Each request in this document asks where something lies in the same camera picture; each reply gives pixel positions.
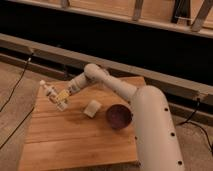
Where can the wooden board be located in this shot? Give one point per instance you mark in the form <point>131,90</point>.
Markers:
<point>70,139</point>

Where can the cream foam block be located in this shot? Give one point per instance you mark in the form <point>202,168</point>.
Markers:
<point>92,108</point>

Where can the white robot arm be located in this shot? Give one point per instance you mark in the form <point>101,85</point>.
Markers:
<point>155,136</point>

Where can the dark red bowl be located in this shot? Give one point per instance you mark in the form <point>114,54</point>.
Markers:
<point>118,116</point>

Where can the white plastic bottle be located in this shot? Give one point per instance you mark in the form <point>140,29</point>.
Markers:
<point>51,94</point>

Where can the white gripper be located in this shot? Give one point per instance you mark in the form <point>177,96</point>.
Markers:
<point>63,95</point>

